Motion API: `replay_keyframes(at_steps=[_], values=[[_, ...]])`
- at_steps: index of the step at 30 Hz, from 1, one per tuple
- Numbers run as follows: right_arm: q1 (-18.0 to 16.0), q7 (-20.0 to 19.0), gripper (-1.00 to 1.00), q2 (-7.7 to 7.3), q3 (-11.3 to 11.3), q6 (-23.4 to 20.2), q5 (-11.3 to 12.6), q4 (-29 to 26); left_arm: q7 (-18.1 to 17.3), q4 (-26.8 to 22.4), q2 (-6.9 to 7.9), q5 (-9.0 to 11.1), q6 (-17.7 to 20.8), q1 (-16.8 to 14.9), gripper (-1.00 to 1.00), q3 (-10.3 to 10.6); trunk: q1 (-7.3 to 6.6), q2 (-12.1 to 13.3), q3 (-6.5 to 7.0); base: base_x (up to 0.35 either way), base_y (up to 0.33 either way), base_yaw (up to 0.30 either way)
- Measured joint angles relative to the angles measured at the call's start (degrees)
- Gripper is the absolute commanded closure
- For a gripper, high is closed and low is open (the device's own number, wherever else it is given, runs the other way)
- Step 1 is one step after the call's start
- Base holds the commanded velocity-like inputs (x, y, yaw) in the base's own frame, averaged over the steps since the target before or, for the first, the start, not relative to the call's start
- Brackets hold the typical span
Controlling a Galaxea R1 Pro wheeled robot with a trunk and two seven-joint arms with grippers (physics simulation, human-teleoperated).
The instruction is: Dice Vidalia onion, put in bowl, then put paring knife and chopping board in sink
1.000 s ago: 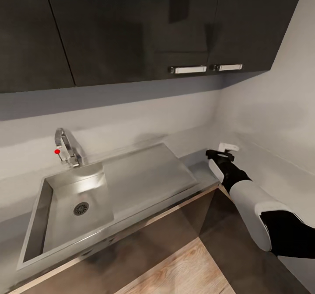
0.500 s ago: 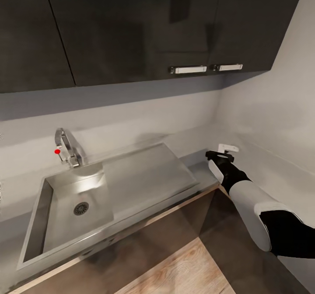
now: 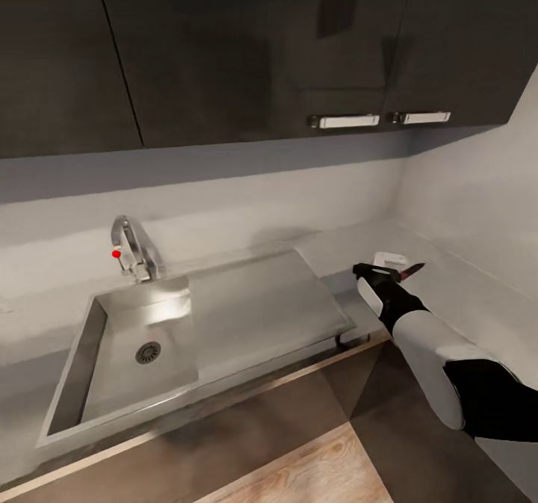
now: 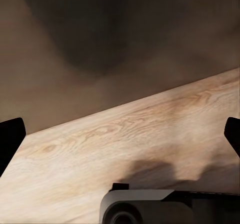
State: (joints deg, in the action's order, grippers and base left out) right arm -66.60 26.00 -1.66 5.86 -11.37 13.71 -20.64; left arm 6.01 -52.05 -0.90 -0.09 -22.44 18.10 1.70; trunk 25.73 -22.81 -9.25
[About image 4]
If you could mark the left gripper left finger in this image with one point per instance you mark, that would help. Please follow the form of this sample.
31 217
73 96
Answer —
12 134

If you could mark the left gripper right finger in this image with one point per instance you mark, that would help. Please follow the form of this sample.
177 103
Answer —
232 133

